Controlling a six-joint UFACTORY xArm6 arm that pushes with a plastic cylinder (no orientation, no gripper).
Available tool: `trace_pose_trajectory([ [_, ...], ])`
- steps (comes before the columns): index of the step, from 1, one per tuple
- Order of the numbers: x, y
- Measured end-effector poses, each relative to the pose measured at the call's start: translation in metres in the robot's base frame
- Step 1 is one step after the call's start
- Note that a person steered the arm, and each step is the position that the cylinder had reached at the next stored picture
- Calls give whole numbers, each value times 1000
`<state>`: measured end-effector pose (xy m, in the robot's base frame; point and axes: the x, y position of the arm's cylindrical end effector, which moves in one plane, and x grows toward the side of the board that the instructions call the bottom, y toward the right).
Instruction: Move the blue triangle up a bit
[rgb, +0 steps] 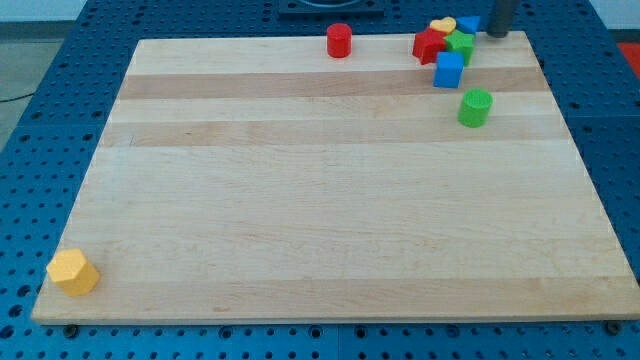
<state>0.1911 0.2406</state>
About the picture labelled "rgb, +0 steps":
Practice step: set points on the green cylinder block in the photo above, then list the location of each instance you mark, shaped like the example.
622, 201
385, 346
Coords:
475, 107

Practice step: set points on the yellow heart block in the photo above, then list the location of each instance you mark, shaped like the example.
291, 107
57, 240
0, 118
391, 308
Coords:
445, 25

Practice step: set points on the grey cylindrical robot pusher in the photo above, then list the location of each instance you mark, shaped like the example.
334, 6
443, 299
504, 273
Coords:
501, 17

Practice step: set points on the yellow hexagon block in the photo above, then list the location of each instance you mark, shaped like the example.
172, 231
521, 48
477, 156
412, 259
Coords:
72, 272

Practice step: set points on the light wooden board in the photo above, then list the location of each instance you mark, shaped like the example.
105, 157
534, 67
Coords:
259, 180

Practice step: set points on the red star block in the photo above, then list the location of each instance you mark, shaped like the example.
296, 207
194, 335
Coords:
427, 45

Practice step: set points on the blue triangle block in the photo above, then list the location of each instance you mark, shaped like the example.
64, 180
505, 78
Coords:
468, 24

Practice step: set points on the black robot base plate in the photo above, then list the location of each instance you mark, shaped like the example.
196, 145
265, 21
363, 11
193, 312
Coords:
291, 9

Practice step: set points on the blue cube block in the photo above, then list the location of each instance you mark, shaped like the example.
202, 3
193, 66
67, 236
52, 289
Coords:
449, 70

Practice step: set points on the red cylinder block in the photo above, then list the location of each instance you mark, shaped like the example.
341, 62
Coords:
339, 40

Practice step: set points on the green star block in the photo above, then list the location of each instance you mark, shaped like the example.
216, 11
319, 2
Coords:
462, 43

